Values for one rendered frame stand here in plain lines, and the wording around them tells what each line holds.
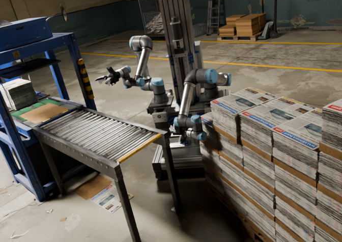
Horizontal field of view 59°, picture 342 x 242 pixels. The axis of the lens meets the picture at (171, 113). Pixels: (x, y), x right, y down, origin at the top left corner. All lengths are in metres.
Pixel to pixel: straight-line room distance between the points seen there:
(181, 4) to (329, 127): 1.80
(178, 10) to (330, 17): 6.27
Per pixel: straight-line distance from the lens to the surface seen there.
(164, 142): 2.41
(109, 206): 3.10
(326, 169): 1.59
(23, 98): 3.96
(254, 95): 2.18
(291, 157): 1.72
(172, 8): 2.85
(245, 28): 8.42
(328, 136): 1.50
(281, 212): 2.05
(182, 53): 2.82
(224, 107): 2.03
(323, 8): 8.72
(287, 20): 9.08
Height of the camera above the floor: 1.91
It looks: 24 degrees down
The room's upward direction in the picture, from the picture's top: 11 degrees counter-clockwise
